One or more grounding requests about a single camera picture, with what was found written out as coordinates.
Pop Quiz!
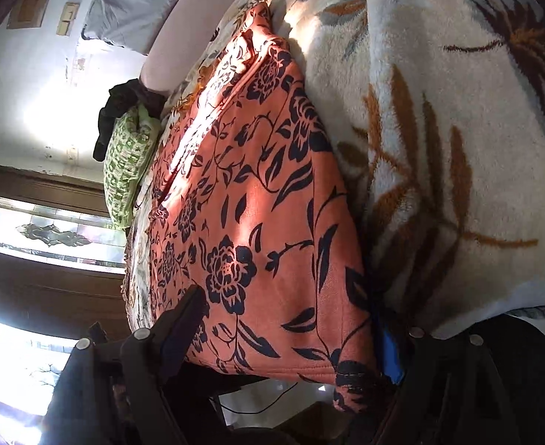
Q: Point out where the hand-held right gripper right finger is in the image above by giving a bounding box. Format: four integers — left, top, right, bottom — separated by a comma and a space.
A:
372, 306, 545, 445

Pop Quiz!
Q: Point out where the wall switch plate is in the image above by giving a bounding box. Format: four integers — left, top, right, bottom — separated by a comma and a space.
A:
56, 2, 82, 37

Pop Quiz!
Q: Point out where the grey pillow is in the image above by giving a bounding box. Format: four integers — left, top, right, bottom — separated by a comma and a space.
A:
82, 0, 208, 49

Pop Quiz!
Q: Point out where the stained glass window pane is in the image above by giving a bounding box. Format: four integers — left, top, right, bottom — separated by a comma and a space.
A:
0, 192, 127, 274

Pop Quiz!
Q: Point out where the cream leaf-print fleece blanket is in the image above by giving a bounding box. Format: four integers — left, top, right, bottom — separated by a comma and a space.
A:
123, 0, 545, 340

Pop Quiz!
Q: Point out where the clear window pane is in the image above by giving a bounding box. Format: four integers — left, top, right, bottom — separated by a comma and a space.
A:
0, 313, 84, 445

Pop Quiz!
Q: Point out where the black cable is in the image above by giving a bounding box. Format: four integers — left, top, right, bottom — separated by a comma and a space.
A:
216, 381, 300, 416

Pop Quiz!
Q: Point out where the orange floral garment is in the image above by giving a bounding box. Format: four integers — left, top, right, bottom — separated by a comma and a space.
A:
147, 2, 385, 414

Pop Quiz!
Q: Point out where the pink padded headboard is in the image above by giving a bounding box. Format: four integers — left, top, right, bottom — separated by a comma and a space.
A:
138, 0, 278, 116

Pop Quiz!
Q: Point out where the black cloth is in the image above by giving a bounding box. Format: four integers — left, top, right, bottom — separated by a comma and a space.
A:
93, 79, 166, 162

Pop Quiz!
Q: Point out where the green patterned pillow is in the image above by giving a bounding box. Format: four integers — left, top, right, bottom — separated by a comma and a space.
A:
103, 104, 162, 230

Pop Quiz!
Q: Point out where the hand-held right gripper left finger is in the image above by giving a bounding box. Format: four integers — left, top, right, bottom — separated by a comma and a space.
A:
41, 284, 211, 445

